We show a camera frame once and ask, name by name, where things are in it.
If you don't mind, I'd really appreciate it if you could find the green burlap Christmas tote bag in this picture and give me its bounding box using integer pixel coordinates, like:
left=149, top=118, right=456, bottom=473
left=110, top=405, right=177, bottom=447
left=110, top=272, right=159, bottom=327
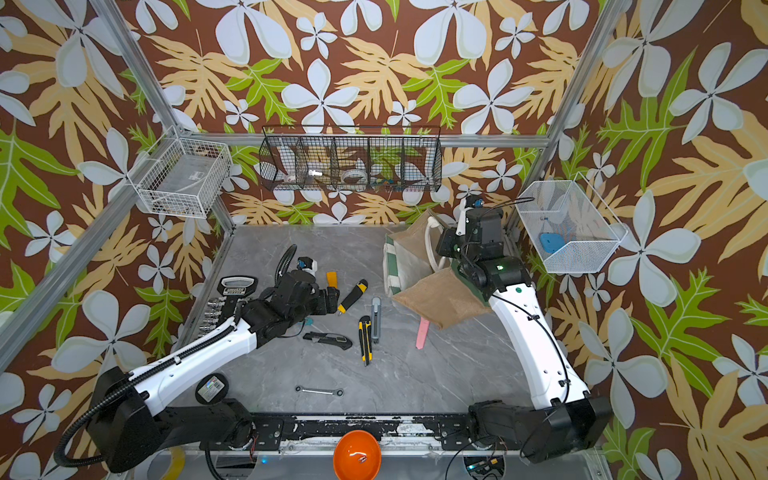
left=383, top=210, right=491, bottom=329

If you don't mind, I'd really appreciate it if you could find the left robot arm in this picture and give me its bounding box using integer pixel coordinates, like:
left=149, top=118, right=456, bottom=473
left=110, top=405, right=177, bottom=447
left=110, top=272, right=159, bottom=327
left=53, top=270, right=320, bottom=473

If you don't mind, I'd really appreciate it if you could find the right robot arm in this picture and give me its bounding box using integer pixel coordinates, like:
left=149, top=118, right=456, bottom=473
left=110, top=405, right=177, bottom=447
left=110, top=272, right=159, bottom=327
left=437, top=200, right=613, bottom=463

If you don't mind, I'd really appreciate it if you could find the orange utility knife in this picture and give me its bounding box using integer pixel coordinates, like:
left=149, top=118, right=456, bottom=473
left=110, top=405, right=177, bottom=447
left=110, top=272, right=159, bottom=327
left=326, top=272, right=338, bottom=289

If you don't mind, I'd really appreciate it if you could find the black yellow snap knife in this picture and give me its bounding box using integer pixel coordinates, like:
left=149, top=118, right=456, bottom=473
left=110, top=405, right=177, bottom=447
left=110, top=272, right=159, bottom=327
left=337, top=279, right=368, bottom=315

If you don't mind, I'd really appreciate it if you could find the grey utility knife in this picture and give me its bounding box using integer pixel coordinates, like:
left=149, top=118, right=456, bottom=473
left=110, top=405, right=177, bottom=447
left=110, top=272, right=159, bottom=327
left=371, top=297, right=382, bottom=344

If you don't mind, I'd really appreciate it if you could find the blue object in basket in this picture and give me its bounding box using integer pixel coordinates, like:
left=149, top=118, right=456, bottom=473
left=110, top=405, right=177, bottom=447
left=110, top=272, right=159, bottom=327
left=539, top=232, right=566, bottom=254

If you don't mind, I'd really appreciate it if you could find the white mesh basket right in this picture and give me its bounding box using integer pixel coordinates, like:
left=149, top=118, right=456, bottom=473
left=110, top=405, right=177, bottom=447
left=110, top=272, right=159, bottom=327
left=517, top=175, right=628, bottom=275

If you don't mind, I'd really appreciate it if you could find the small silver wrench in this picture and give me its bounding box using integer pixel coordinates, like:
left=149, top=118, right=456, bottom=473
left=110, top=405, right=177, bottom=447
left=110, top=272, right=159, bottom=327
left=295, top=385, right=344, bottom=397

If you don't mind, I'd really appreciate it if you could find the round black tape measure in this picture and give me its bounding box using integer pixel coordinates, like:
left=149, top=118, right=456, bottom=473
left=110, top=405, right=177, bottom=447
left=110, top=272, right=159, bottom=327
left=194, top=372, right=230, bottom=405

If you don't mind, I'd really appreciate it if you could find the orange bowl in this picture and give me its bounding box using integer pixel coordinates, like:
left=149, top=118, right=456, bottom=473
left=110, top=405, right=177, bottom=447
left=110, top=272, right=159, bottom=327
left=333, top=430, right=382, bottom=480

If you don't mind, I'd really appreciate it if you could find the yellow tape roll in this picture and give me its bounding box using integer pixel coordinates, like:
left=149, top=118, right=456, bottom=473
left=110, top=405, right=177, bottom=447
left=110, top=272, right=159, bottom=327
left=161, top=447, right=186, bottom=480

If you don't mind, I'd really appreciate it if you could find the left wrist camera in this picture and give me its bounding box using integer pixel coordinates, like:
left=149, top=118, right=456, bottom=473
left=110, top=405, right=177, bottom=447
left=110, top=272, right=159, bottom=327
left=297, top=256, right=318, bottom=275

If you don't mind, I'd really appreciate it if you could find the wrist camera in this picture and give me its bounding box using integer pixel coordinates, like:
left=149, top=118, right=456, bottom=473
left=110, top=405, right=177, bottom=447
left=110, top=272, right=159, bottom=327
left=297, top=256, right=318, bottom=275
left=455, top=195, right=486, bottom=236

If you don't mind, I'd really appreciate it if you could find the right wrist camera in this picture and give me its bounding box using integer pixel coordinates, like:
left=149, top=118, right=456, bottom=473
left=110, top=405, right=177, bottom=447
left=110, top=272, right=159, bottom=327
left=455, top=195, right=486, bottom=236

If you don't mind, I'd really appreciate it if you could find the black socket set rail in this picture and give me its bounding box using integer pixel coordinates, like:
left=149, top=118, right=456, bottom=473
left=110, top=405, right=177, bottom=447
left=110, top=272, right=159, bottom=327
left=198, top=275, right=258, bottom=337

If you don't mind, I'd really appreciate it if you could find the black wire basket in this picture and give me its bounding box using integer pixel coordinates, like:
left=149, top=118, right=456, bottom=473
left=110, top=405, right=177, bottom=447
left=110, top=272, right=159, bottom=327
left=256, top=125, right=444, bottom=192

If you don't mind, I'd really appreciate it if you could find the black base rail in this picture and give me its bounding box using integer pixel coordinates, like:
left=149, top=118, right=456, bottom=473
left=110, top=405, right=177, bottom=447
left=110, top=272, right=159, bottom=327
left=199, top=411, right=523, bottom=452

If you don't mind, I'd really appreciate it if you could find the white wire basket left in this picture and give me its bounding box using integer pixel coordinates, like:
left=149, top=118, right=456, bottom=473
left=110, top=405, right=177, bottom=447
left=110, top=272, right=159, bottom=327
left=128, top=127, right=233, bottom=219

